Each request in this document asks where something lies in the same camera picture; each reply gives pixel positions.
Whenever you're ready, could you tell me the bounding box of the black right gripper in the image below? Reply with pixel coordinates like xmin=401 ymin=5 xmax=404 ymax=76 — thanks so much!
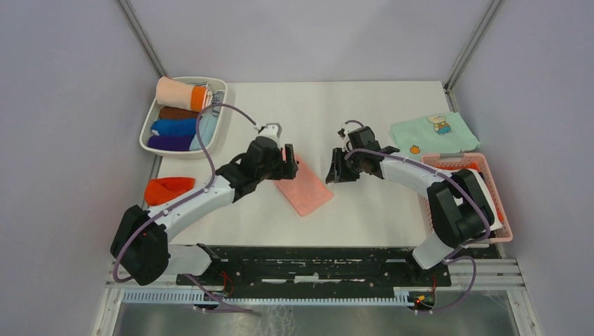
xmin=325 ymin=148 xmax=364 ymax=183

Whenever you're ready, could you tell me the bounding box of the pink panda towel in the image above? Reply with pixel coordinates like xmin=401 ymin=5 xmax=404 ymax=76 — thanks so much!
xmin=274 ymin=154 xmax=333 ymax=217

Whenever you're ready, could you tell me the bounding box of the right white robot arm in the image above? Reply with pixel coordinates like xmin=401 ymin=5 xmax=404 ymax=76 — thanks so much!
xmin=325 ymin=120 xmax=503 ymax=286

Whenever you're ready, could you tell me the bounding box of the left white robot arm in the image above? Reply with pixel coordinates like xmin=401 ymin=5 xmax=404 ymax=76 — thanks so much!
xmin=110 ymin=123 xmax=298 ymax=286

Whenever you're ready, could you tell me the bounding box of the light blue rolled towel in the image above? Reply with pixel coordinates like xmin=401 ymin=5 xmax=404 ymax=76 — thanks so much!
xmin=189 ymin=90 xmax=226 ymax=151

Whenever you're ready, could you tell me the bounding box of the green cartoon bear cloth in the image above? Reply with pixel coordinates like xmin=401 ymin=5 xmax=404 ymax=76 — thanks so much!
xmin=389 ymin=112 xmax=480 ymax=160

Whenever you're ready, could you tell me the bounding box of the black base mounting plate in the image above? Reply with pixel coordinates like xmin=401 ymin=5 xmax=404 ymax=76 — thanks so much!
xmin=194 ymin=244 xmax=453 ymax=299

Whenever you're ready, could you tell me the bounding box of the orange cloth on table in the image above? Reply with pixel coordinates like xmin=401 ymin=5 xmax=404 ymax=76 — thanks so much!
xmin=144 ymin=176 xmax=195 ymax=207

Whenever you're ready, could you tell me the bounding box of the purple rolled towel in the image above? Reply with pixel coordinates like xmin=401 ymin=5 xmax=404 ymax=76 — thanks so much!
xmin=147 ymin=135 xmax=194 ymax=152

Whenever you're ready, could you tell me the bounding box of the brown rolled towel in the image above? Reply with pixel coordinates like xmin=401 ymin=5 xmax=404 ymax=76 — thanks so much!
xmin=158 ymin=106 xmax=199 ymax=120

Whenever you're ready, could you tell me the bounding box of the pink perforated plastic basket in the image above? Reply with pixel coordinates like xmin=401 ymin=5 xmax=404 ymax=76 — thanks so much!
xmin=421 ymin=153 xmax=513 ymax=247

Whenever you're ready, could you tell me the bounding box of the peach orange rolled towel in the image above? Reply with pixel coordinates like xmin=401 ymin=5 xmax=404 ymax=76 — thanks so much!
xmin=156 ymin=76 xmax=213 ymax=112

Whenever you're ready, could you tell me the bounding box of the white folded towel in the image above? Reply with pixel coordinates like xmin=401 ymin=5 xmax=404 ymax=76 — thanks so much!
xmin=470 ymin=169 xmax=503 ymax=232

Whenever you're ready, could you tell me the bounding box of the front aluminium rail frame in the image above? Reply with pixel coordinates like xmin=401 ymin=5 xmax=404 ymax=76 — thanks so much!
xmin=91 ymin=259 xmax=542 ymax=335

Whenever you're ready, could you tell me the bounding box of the aluminium corner frame post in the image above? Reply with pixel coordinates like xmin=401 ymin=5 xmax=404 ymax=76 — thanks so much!
xmin=443 ymin=0 xmax=506 ymax=112

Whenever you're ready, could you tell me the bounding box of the left aluminium frame post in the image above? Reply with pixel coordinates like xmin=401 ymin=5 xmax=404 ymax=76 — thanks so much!
xmin=115 ymin=0 xmax=167 ymax=77

